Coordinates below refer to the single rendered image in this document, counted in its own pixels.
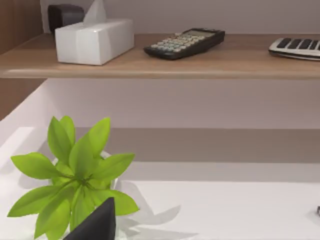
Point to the green plant in white pot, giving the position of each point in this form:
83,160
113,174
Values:
80,175

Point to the dark brown box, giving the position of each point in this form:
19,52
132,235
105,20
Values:
65,15

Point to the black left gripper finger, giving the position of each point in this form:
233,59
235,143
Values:
100,222

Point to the wooden shelf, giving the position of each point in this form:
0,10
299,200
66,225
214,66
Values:
155,66

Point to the white tissue box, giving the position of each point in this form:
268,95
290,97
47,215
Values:
95,41

